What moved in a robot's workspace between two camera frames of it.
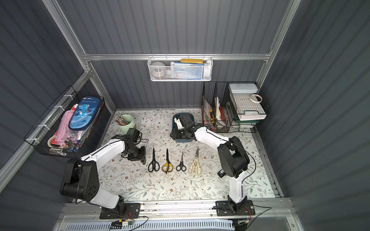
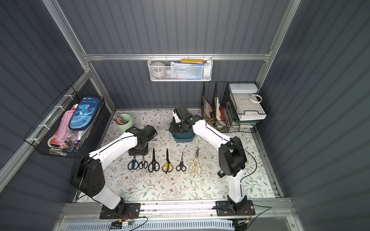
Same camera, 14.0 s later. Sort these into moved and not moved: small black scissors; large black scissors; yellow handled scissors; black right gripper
Moved: black right gripper
Not moved: yellow handled scissors; large black scissors; small black scissors
